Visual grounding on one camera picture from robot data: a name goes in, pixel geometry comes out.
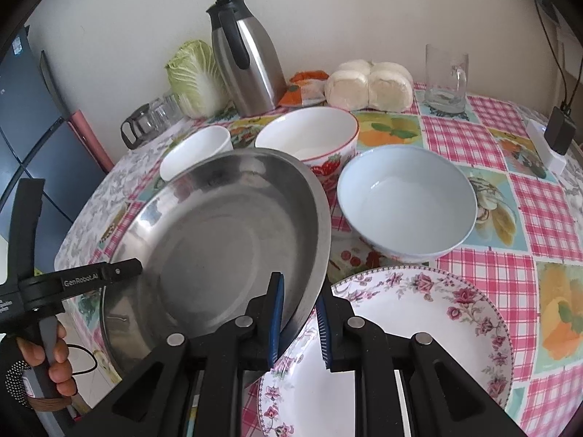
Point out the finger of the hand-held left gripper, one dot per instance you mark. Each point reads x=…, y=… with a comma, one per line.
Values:
x=123, y=270

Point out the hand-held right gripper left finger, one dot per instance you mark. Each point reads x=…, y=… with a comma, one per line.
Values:
x=275, y=323

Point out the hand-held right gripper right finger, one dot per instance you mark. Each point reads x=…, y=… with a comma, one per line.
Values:
x=324, y=332

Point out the floral print plate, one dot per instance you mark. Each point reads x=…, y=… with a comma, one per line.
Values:
x=410, y=337

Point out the steel round basin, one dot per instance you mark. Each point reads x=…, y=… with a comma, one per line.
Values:
x=214, y=236

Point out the white square bowl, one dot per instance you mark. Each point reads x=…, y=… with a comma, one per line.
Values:
x=196, y=150

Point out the pale blue bowl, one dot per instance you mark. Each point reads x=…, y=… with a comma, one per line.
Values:
x=405, y=200

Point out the red rimmed strawberry bowl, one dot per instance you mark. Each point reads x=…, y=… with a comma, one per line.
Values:
x=309, y=136

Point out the person's left forearm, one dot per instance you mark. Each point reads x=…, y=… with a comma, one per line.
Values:
x=13, y=387

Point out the person's left hand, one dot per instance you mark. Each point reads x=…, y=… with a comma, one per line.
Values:
x=61, y=350

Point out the grey floral tablecloth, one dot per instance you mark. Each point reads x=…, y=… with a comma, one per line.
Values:
x=114, y=191

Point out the pink board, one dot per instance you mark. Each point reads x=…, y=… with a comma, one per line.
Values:
x=91, y=141

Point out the dark blue refrigerator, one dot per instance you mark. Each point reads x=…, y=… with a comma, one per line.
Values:
x=27, y=145

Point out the clear drinking glass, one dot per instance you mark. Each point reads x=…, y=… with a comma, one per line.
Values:
x=159, y=113
x=173, y=104

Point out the napa cabbage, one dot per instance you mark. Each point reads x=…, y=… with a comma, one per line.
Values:
x=196, y=77

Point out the orange snack packet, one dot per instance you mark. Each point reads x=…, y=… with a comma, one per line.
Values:
x=291, y=93

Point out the checkered fruit print tablecloth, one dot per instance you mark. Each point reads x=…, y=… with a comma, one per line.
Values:
x=460, y=141

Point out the clear plastic packet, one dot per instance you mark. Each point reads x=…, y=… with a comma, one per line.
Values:
x=314, y=91

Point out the stainless steel thermos jug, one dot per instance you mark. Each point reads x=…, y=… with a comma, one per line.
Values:
x=255, y=68

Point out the bag of steamed buns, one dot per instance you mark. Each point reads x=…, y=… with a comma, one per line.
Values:
x=369, y=84

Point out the glass mug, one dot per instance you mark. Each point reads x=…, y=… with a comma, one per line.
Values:
x=444, y=77

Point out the white power strip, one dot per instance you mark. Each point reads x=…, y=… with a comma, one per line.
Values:
x=544, y=145

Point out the black charger adapter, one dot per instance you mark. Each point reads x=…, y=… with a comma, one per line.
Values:
x=560, y=129

